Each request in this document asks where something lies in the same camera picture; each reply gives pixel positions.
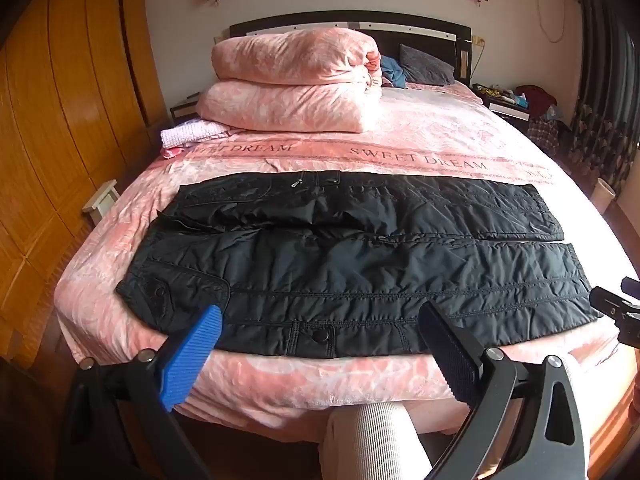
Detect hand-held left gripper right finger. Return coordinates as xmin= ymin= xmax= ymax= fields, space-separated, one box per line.
xmin=416 ymin=301 xmax=598 ymax=480

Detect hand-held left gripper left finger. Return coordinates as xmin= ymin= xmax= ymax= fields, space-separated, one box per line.
xmin=60 ymin=304 xmax=223 ymax=480

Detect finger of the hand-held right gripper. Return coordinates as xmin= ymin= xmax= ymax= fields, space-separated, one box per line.
xmin=590 ymin=284 xmax=640 ymax=347

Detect black quilted pants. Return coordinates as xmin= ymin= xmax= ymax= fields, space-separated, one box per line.
xmin=115 ymin=171 xmax=603 ymax=361

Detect beige waste bin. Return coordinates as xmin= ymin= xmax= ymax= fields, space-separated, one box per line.
xmin=592 ymin=177 xmax=616 ymax=211

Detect person's grey ribbed trouser leg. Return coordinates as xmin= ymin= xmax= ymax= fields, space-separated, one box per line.
xmin=322 ymin=402 xmax=433 ymax=480

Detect small white stool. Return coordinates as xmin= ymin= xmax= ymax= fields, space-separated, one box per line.
xmin=82 ymin=180 xmax=119 ymax=223

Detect plaid cloth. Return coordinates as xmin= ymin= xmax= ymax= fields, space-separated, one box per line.
xmin=526 ymin=117 xmax=561 ymax=156

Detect dark patterned curtain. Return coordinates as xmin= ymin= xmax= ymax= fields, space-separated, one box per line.
xmin=570 ymin=0 xmax=640 ymax=201

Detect dark nightstand with white drawer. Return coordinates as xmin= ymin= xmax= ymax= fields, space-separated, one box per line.
xmin=472 ymin=82 xmax=531 ymax=133

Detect white knitted folded cloth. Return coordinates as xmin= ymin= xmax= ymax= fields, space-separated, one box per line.
xmin=160 ymin=119 xmax=232 ymax=150

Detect dark red clothing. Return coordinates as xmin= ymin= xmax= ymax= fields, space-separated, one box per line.
xmin=515 ymin=85 xmax=557 ymax=109

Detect bed with pink printed sheet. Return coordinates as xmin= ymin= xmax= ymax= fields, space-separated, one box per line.
xmin=52 ymin=82 xmax=640 ymax=443

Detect wooden wardrobe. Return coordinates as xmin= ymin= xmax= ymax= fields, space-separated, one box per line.
xmin=0 ymin=0 xmax=171 ymax=361

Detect blue cloth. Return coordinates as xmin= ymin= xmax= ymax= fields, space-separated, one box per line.
xmin=380 ymin=55 xmax=408 ymax=87

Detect grey pillow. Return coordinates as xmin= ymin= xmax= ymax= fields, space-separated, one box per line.
xmin=399 ymin=44 xmax=456 ymax=86

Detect folded pink quilt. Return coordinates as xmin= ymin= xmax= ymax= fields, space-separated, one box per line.
xmin=196 ymin=27 xmax=383 ymax=133

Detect dark wooden headboard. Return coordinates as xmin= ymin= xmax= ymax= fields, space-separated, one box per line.
xmin=229 ymin=11 xmax=473 ymax=86

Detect white wall cable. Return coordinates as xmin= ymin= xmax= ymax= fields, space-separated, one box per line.
xmin=532 ymin=0 xmax=568 ymax=43

